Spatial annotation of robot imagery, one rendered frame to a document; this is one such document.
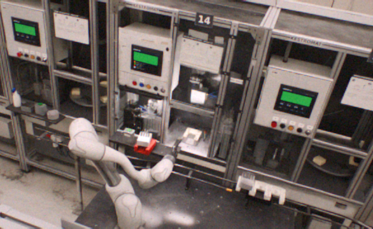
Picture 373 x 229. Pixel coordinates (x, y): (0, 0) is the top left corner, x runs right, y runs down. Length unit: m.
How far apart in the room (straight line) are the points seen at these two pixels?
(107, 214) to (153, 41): 1.29
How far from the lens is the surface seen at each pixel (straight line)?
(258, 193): 2.63
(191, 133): 2.85
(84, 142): 1.87
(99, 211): 2.55
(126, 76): 2.61
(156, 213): 2.53
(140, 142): 2.63
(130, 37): 2.49
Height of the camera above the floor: 2.56
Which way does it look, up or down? 31 degrees down
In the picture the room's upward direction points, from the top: 8 degrees clockwise
